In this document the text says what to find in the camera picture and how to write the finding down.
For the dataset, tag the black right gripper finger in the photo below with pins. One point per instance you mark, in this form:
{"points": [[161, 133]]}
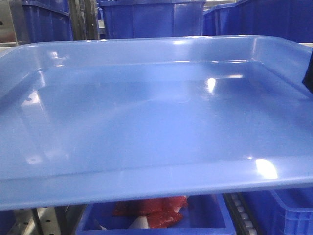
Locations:
{"points": [[308, 78]]}

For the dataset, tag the blue plastic tray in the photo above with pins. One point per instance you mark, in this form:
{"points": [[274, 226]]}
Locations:
{"points": [[95, 121]]}

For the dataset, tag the steel perforated shelf upright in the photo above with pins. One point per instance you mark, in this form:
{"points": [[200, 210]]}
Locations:
{"points": [[41, 221]]}

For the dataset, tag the blue bin upper right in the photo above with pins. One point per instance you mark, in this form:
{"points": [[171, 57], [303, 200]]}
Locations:
{"points": [[288, 19]]}

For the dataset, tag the blue bin lower right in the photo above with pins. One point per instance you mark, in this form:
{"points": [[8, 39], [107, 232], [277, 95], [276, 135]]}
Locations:
{"points": [[282, 212]]}

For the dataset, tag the blue bin with red bags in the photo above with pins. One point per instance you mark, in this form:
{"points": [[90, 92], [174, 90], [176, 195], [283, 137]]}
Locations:
{"points": [[205, 215]]}

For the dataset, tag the blue bin upper centre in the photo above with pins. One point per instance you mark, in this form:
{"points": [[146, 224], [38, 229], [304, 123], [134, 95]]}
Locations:
{"points": [[126, 19]]}

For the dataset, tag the red mesh bags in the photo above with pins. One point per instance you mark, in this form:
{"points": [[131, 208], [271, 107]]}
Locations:
{"points": [[160, 212]]}

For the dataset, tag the blue bin upper left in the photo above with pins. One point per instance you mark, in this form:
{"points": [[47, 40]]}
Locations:
{"points": [[47, 20]]}

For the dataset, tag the roller conveyor rail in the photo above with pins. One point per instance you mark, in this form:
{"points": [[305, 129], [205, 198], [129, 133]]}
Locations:
{"points": [[242, 218]]}

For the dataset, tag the black shelf upright post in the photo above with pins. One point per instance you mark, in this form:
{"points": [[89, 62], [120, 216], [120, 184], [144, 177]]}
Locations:
{"points": [[84, 19]]}

